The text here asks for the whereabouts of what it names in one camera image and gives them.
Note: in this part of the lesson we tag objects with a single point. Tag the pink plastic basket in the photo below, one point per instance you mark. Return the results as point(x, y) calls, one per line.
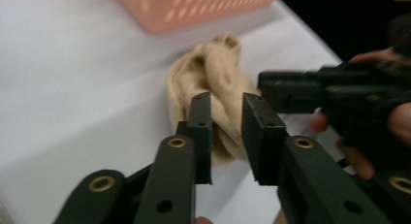
point(158, 27)

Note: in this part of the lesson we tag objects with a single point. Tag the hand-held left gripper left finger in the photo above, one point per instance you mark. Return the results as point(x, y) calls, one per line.
point(168, 185)

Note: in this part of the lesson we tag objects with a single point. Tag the tan sock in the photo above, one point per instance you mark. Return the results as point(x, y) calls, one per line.
point(226, 88)
point(184, 81)

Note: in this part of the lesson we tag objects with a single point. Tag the white table cover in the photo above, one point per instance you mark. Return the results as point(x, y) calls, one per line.
point(64, 88)

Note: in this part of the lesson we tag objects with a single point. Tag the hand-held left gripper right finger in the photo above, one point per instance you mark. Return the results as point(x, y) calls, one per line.
point(316, 185)

